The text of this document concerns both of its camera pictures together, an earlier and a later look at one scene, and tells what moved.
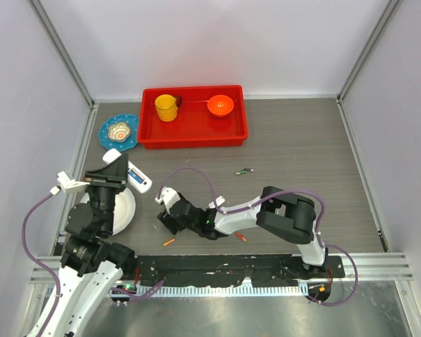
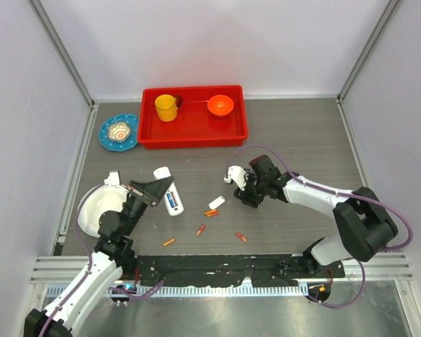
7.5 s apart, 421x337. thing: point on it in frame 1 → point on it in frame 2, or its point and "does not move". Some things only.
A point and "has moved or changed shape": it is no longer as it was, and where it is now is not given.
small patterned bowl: x=119 y=132 does not move
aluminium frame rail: x=372 y=267 does not move
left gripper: x=114 y=174 → x=152 y=191
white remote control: x=137 y=179 has moved or changed shape
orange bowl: x=220 y=105 does not move
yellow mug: x=166 y=106 does not move
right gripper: x=170 y=222 → x=245 y=196
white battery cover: x=219 y=201 does not move
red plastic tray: x=194 y=126 does not move
